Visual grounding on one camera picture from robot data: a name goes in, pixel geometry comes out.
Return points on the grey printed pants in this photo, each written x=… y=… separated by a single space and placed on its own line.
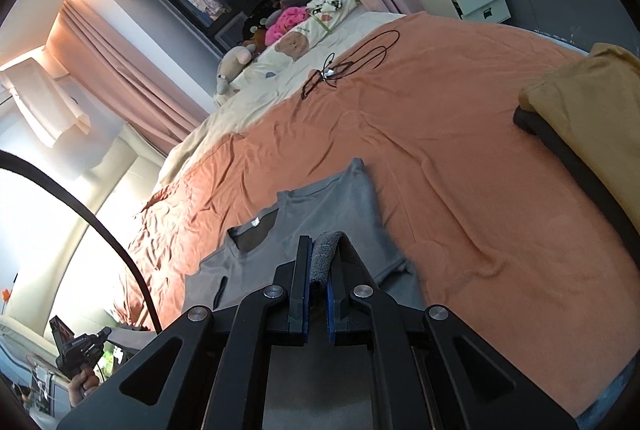
x=600 y=405

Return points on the orange flower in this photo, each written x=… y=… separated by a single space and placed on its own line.
x=5 y=295

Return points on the grey t-shirt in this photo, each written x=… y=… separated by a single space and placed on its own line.
x=310 y=205

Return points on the brown plush bear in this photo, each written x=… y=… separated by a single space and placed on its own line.
x=255 y=41

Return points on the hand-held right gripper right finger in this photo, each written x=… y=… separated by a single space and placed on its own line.
x=331 y=315

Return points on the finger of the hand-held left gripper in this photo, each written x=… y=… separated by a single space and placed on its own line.
x=102 y=335

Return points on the beige plush toy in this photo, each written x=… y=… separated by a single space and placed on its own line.
x=235 y=60

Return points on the hanging peach cloth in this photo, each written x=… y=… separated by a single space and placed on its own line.
x=40 y=100

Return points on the orange blanket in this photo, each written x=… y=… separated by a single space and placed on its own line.
x=450 y=160

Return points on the person's left hand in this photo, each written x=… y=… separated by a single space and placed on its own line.
x=82 y=387

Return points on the cream padded headboard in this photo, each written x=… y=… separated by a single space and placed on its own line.
x=120 y=155

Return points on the pink plush toy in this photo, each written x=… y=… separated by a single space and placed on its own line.
x=287 y=20

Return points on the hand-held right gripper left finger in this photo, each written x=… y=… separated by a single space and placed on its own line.
x=306 y=310

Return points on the yellow garment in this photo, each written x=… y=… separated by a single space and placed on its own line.
x=590 y=110

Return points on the bear print cream quilt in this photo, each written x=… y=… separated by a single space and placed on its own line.
x=300 y=40

